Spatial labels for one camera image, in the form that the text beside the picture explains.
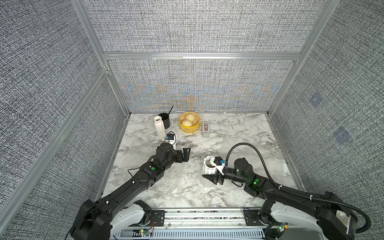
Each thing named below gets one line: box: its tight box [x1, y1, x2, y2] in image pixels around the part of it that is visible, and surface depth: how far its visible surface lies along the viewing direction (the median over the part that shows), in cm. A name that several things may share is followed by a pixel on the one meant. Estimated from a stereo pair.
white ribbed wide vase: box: [202, 155, 218, 188], surface depth 70 cm
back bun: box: [184, 113, 196, 122], surface depth 112 cm
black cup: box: [158, 112, 171, 129], surface depth 109 cm
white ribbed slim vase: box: [153, 115, 167, 140], surface depth 96 cm
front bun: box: [182, 119, 193, 127], surface depth 108 cm
